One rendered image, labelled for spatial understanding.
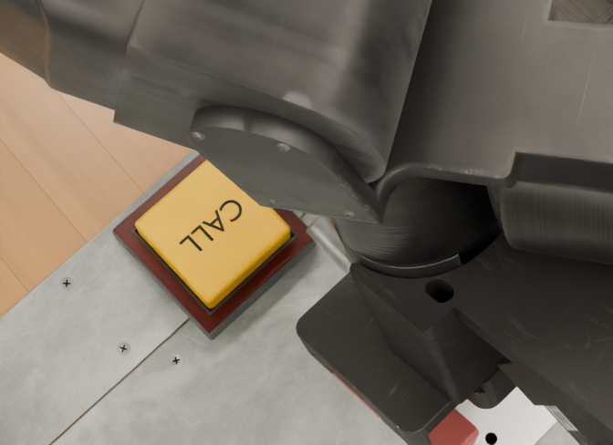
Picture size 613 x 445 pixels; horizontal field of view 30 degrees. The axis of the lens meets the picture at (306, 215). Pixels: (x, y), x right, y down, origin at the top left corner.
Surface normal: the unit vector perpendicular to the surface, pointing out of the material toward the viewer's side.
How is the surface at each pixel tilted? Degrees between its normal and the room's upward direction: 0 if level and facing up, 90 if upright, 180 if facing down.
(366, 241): 81
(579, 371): 27
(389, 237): 73
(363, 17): 34
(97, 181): 0
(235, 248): 0
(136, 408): 0
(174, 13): 12
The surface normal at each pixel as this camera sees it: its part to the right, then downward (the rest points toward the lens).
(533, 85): -0.36, -0.34
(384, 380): -0.29, -0.56
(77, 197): 0.01, -0.25
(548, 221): -0.42, 0.64
